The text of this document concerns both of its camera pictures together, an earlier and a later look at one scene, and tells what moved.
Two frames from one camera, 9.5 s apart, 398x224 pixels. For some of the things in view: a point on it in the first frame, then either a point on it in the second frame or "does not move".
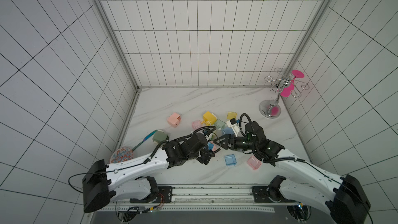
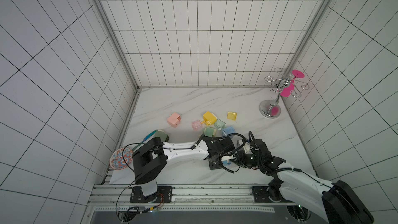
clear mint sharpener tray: x=219 y=123 does not move
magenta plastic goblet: x=287 y=90 does not move
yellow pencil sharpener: x=209 y=119 does not move
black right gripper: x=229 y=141 → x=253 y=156
